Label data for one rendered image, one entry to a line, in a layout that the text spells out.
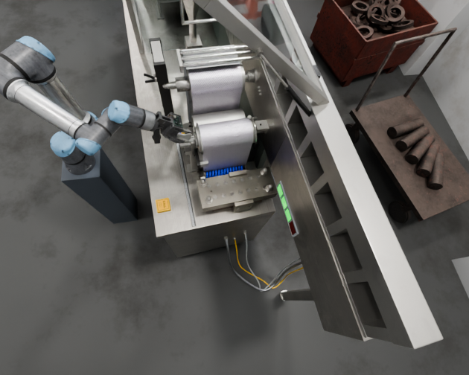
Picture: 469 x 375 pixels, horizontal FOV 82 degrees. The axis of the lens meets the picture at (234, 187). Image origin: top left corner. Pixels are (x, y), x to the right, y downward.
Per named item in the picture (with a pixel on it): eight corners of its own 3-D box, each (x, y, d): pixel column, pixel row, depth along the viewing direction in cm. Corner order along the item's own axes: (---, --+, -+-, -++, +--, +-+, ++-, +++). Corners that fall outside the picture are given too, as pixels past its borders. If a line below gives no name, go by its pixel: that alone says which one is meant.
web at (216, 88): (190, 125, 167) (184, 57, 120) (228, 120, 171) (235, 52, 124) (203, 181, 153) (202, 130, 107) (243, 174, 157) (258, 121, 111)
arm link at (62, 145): (55, 157, 140) (40, 143, 128) (74, 138, 145) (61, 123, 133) (74, 168, 139) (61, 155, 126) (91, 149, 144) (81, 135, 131)
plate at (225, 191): (196, 184, 145) (196, 179, 139) (266, 171, 152) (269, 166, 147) (202, 212, 139) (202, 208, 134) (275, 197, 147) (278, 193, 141)
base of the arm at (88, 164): (65, 176, 147) (56, 168, 138) (67, 152, 152) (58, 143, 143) (94, 173, 149) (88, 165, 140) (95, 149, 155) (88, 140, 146)
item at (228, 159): (202, 171, 143) (202, 154, 126) (246, 164, 147) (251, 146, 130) (203, 172, 142) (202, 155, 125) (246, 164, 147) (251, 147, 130)
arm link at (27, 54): (74, 141, 145) (-12, 50, 96) (93, 122, 151) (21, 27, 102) (90, 150, 142) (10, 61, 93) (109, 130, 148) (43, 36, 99)
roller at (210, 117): (192, 124, 142) (190, 109, 131) (238, 117, 147) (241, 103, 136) (196, 143, 138) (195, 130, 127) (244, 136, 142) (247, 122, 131)
